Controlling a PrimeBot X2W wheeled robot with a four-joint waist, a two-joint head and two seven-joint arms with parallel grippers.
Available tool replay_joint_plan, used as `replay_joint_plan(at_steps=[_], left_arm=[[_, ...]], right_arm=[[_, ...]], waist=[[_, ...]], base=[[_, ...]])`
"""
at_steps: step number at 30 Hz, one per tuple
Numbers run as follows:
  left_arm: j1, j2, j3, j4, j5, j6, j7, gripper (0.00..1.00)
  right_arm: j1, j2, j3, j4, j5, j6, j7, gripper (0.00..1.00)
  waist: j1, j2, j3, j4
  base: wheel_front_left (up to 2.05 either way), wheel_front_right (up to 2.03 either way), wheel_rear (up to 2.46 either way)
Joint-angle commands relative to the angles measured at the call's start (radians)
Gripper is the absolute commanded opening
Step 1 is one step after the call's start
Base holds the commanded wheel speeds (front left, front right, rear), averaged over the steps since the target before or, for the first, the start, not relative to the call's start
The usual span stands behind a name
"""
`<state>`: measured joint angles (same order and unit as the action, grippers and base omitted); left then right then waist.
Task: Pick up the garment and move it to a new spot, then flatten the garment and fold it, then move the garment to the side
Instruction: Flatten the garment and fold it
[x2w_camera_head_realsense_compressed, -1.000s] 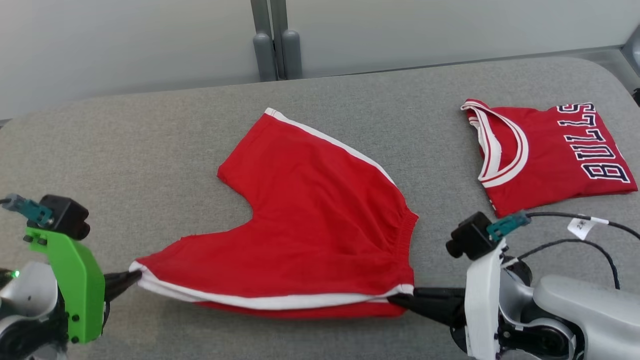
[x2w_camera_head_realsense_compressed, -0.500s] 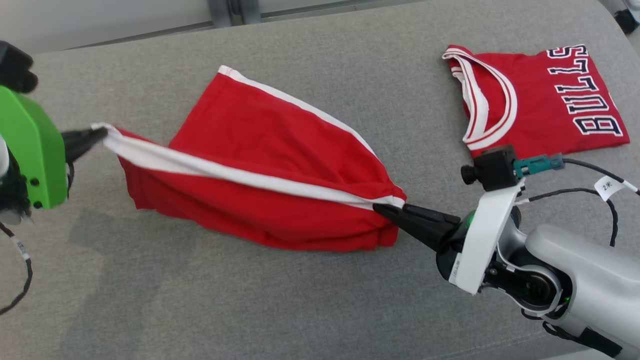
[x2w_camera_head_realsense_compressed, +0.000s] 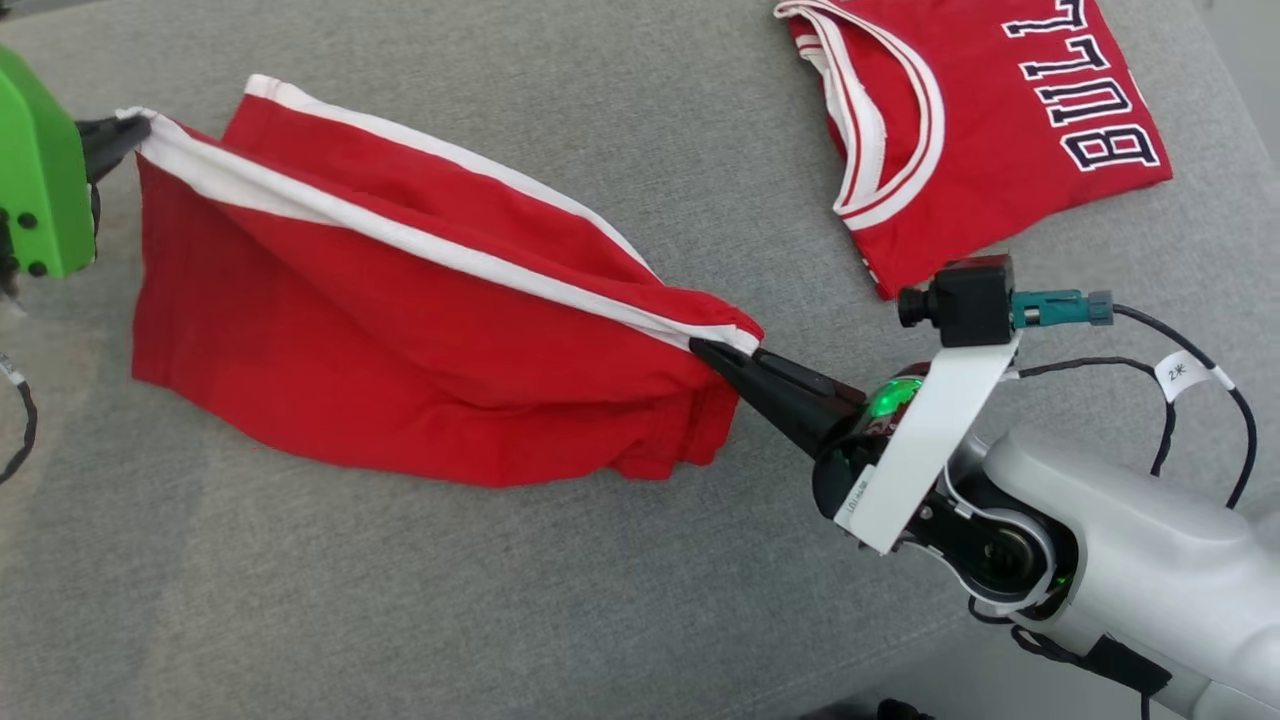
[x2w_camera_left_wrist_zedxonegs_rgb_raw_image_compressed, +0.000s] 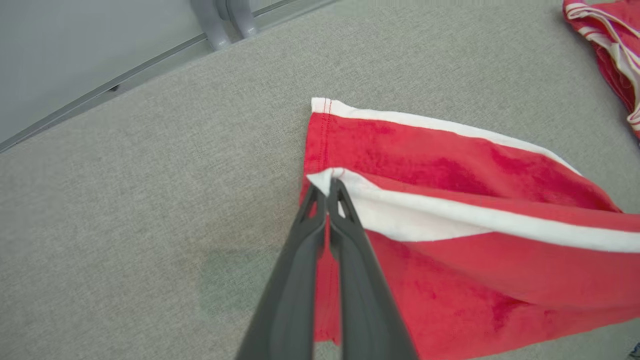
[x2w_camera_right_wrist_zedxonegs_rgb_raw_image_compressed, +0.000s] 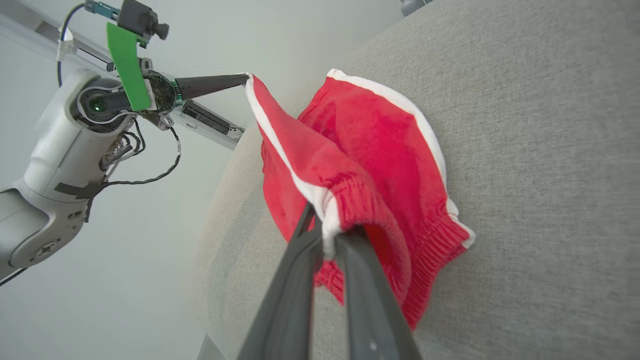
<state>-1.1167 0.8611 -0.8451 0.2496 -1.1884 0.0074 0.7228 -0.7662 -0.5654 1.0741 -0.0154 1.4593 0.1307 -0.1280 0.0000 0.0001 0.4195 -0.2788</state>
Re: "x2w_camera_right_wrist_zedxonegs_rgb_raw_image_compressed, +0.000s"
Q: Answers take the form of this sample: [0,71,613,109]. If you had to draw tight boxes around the red shorts with white stripe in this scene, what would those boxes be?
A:
[244,68,476,331]

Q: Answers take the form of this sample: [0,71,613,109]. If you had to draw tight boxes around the white tape cable wrap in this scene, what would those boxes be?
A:
[56,27,75,63]

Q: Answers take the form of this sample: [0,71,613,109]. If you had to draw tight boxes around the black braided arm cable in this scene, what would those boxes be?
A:
[85,117,182,223]

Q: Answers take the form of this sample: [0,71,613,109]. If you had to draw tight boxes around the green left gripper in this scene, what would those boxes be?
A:
[106,22,250,114]

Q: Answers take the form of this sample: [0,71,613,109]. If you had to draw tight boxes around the grey double partition post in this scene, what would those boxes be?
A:
[400,0,432,17]

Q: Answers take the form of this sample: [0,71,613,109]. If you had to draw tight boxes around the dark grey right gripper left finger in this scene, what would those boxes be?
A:
[237,202,325,360]

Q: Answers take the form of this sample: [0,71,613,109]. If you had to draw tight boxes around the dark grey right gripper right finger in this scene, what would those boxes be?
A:
[335,227,423,360]

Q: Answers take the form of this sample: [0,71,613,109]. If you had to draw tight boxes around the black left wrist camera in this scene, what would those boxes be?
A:
[117,0,170,49]

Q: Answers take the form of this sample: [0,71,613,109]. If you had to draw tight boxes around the black cable with teal plug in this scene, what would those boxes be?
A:
[56,0,121,88]

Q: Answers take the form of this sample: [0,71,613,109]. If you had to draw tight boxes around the grey slotted corner post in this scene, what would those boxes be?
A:
[0,10,246,151]

